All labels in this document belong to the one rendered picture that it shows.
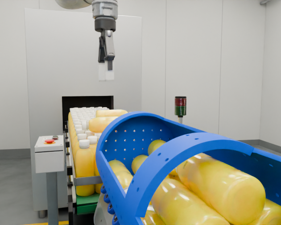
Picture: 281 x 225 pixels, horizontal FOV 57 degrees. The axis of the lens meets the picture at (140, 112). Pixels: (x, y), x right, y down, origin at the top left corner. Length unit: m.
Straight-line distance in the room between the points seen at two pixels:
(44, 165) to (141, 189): 0.65
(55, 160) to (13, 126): 4.24
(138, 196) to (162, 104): 4.76
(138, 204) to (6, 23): 5.01
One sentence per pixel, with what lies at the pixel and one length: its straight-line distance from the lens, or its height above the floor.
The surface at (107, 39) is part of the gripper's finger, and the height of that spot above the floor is 1.47.
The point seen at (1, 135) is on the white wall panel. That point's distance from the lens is 5.33.
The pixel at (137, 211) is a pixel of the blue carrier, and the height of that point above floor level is 1.13.
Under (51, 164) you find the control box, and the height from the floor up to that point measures 1.03.
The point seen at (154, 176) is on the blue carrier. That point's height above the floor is 1.18.
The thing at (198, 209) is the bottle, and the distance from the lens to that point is 0.39.
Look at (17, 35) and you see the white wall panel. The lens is 5.21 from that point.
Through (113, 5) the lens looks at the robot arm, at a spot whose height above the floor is 1.59.
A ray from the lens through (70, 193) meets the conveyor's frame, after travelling 1.10.
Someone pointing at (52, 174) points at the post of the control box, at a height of 0.97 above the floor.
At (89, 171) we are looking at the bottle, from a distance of 1.02.
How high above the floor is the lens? 1.32
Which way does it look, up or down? 6 degrees down
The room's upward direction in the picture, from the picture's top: straight up
